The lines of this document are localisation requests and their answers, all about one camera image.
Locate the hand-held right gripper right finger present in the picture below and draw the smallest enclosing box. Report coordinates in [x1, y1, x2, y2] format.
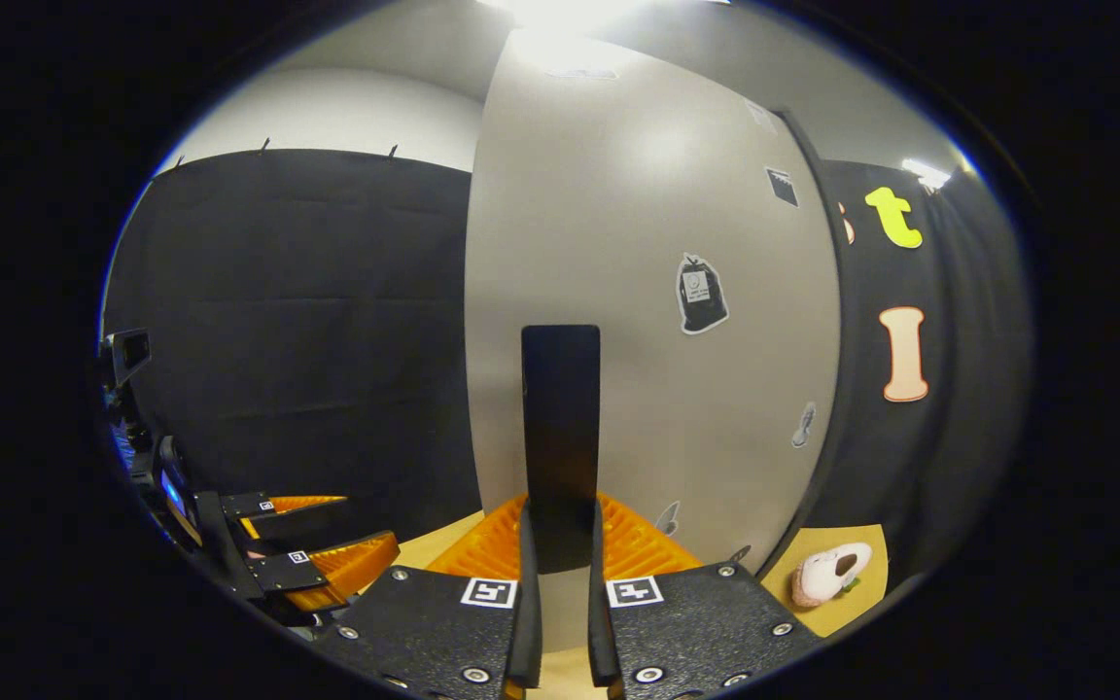
[587, 491, 825, 700]

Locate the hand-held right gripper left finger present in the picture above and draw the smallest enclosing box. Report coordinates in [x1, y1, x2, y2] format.
[312, 494, 543, 700]

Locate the black cabinet door handle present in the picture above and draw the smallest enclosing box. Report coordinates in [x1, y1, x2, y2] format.
[521, 325, 602, 575]

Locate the grey cabinet door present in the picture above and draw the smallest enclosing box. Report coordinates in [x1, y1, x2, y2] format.
[463, 29, 843, 652]

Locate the black backdrop cloth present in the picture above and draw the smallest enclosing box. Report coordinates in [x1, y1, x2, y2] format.
[101, 148, 1033, 594]

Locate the white pink plush toy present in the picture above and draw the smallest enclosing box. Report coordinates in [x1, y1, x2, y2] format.
[791, 542, 874, 610]

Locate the large ceiling light panel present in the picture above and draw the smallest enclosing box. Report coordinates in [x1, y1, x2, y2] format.
[497, 0, 658, 40]

